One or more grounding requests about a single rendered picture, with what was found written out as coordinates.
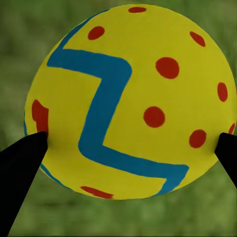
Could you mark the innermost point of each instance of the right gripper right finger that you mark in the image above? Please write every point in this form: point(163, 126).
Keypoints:
point(226, 152)

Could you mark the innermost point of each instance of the easter egg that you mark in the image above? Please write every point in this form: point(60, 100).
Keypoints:
point(132, 102)

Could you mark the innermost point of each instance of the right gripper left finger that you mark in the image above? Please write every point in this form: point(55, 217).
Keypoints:
point(19, 164)

